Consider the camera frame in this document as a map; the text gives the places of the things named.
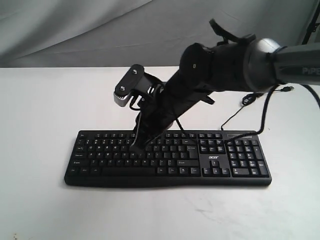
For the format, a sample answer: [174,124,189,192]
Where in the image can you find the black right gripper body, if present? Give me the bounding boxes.
[134,84,216,137]

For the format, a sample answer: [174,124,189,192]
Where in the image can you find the black Acer keyboard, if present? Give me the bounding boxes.
[64,130,272,188]

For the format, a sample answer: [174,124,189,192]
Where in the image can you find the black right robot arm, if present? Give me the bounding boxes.
[130,20,320,153]

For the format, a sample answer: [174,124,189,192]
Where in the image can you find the black stand pole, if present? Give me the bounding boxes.
[300,0,320,45]

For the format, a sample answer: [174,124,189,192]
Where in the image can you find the grey backdrop cloth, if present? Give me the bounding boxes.
[0,0,317,68]

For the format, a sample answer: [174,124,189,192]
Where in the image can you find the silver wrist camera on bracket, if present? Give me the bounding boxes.
[113,64,164,107]

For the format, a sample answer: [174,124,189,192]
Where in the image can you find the black USB keyboard cable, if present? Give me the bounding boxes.
[220,86,295,131]

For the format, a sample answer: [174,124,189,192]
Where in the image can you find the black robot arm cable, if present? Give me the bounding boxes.
[223,83,320,146]

